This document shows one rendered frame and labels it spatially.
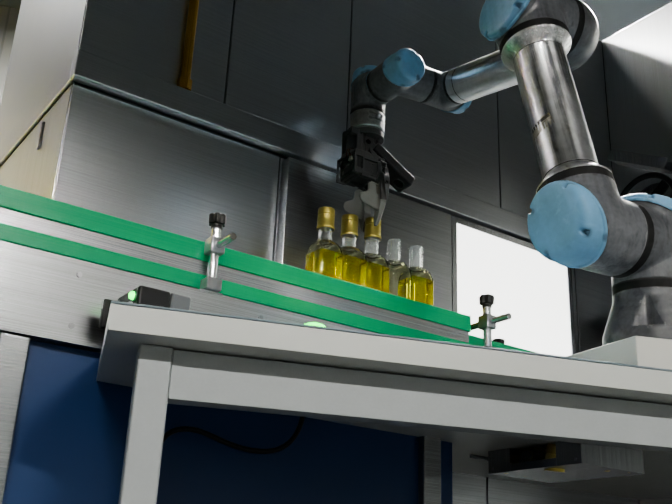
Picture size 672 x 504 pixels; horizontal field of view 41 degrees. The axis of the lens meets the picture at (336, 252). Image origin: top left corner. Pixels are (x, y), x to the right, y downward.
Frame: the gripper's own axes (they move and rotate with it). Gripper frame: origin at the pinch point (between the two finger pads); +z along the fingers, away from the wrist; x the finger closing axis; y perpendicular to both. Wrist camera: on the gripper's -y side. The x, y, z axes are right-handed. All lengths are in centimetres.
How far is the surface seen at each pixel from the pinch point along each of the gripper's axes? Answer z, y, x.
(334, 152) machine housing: -21.2, 2.3, -12.8
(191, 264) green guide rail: 24, 45, 16
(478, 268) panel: -4.2, -41.4, -14.9
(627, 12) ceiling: -195, -205, -91
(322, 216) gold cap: 2.3, 12.9, 1.4
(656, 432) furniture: 49, -8, 59
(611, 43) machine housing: -94, -100, -17
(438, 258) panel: -3.3, -28.1, -13.9
